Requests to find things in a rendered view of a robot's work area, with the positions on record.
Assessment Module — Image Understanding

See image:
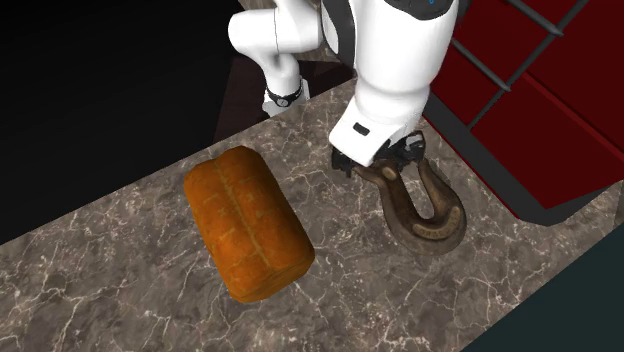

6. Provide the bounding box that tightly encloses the orange bread loaf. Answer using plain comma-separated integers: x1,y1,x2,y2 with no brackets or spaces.
183,145,317,304

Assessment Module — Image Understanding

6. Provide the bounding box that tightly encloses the rusty brown metal hook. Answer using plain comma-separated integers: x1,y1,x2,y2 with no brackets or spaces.
351,156,468,257

